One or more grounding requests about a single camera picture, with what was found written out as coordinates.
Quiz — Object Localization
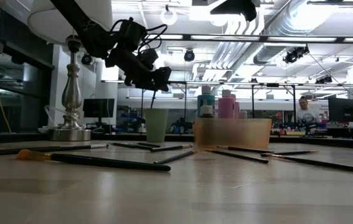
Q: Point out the black handled paint brush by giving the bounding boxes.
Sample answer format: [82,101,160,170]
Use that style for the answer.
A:
[269,153,353,175]
[153,150,199,166]
[112,142,154,151]
[150,89,158,110]
[137,141,162,148]
[259,150,319,157]
[150,144,193,153]
[203,149,269,164]
[216,145,276,154]
[0,142,109,157]

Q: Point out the white shade silver table lamp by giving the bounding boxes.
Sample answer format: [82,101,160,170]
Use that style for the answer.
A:
[27,0,114,142]

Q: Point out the orange translucent plastic bin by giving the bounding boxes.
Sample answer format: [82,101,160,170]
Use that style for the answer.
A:
[193,117,273,150]

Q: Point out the flat orange bristle paint brush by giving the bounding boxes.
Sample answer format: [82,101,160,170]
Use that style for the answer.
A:
[15,148,172,172]

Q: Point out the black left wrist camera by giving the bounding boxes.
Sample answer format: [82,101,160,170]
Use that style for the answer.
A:
[144,48,160,68]

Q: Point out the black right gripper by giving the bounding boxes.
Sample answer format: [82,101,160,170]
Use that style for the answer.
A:
[209,0,259,22]

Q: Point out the black computer monitor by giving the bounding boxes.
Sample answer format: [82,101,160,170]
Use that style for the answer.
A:
[82,98,116,119]
[328,96,353,123]

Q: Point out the silver ventilation duct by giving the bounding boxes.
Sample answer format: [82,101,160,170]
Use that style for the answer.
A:
[209,0,313,68]

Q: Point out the green plastic cup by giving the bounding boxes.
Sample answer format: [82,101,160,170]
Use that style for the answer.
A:
[144,108,170,143]

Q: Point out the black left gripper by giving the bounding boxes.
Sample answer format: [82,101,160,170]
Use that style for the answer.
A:
[105,46,172,93]

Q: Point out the overhead light bar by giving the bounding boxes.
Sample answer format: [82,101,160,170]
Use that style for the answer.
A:
[113,32,353,44]

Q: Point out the teal large paint bottle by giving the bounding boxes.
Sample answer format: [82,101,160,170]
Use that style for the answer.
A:
[196,85,216,119]

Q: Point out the person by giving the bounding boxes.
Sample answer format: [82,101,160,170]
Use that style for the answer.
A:
[296,95,322,125]

